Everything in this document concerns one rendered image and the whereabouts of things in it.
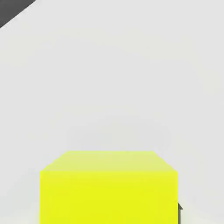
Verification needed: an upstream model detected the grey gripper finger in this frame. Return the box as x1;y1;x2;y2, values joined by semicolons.
178;202;184;224

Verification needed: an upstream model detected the small yellow cube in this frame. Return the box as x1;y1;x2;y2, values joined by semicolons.
39;150;179;224

